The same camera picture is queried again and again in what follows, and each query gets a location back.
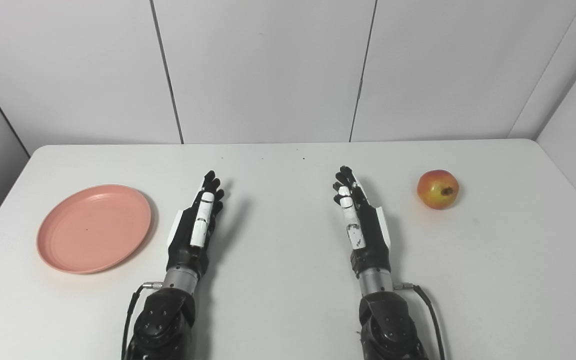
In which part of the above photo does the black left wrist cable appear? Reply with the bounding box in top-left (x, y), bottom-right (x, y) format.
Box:
top-left (120, 281), bottom-right (164, 360)

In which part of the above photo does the red yellow pomegranate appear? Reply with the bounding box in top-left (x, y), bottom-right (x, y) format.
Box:
top-left (416, 169), bottom-right (460, 210)

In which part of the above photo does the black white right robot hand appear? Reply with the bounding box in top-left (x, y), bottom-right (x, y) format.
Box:
top-left (332, 166), bottom-right (393, 279)

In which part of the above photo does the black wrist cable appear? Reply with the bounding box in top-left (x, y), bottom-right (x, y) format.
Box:
top-left (393, 281), bottom-right (447, 360)
top-left (120, 281), bottom-right (164, 360)

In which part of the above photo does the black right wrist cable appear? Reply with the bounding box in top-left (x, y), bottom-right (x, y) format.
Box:
top-left (393, 281), bottom-right (447, 360)

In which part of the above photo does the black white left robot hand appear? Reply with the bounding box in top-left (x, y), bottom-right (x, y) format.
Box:
top-left (166, 170), bottom-right (226, 277)

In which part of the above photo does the pink round plate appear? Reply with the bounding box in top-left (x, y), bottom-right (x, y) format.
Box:
top-left (36, 184), bottom-right (152, 275)

